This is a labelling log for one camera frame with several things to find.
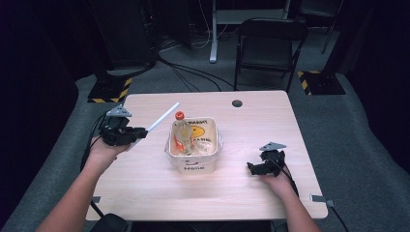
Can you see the white square bin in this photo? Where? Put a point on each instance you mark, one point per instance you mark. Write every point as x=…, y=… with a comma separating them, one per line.
x=193, y=164

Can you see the grey table clamp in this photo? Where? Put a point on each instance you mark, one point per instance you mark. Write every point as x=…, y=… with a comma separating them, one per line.
x=319, y=198
x=96, y=199

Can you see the smiley print plastic bag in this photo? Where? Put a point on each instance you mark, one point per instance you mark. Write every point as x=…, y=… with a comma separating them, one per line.
x=206, y=135

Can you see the white straw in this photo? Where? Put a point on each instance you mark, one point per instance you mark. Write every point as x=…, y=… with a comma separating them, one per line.
x=162, y=118

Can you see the dark cabinet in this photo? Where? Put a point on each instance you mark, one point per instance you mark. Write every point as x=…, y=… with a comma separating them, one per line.
x=125, y=32

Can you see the black armrest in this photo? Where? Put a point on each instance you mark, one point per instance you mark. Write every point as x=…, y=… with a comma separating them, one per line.
x=111, y=224
x=279, y=227

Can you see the striped black stand base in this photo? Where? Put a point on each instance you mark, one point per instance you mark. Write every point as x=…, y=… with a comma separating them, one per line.
x=109, y=90
x=319, y=82

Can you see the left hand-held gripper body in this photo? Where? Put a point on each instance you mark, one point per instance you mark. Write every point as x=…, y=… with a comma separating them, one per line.
x=114, y=132

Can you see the person's left hand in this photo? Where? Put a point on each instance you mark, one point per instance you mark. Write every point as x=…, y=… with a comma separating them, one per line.
x=103, y=153

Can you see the black folding chair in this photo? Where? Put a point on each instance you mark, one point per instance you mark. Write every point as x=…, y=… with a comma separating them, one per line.
x=270, y=48

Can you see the white desk frame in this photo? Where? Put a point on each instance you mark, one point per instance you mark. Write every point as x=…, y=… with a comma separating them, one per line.
x=213, y=38

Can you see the person's right hand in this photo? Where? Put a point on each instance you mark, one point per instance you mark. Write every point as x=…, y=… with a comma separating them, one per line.
x=279, y=183

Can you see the clear bottle with orange cap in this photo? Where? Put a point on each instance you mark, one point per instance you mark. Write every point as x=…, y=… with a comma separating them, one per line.
x=182, y=135

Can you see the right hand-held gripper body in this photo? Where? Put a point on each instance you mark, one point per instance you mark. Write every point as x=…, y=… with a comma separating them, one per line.
x=273, y=159

